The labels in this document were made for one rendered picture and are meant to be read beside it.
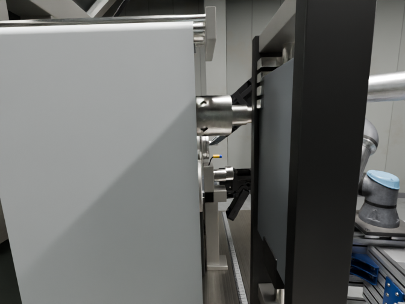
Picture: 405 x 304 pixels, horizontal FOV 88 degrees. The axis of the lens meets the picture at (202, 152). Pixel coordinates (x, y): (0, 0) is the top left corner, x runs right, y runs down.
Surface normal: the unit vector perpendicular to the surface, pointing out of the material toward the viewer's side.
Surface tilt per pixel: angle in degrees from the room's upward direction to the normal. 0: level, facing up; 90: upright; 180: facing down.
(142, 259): 90
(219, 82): 90
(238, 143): 90
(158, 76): 90
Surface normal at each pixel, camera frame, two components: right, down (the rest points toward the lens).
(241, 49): -0.15, 0.18
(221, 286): -0.04, -0.99
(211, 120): 0.01, 0.31
